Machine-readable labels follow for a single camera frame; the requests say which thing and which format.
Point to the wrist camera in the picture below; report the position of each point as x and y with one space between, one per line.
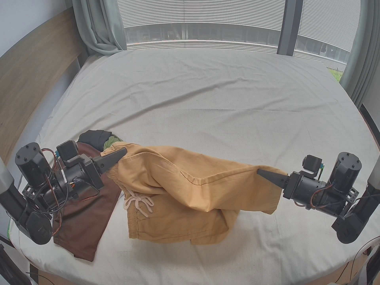
68 150
311 162

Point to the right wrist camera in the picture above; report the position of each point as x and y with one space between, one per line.
311 162

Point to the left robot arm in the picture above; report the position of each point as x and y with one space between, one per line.
32 165

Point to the grey-green curtain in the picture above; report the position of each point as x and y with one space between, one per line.
368 55
95 16

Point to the bed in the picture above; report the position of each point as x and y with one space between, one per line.
207 85

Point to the black garment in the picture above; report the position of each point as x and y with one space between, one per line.
93 138

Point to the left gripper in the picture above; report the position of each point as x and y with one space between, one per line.
83 177

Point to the brown shorts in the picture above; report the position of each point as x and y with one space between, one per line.
86 224

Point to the window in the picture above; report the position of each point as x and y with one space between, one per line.
207 10

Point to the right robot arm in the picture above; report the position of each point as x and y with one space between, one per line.
347 168

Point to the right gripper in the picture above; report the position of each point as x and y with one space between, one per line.
302 188

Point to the tan shorts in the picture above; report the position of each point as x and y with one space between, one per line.
178 188

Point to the green garment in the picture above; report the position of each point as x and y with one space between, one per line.
111 141

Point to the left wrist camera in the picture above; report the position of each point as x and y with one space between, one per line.
68 150

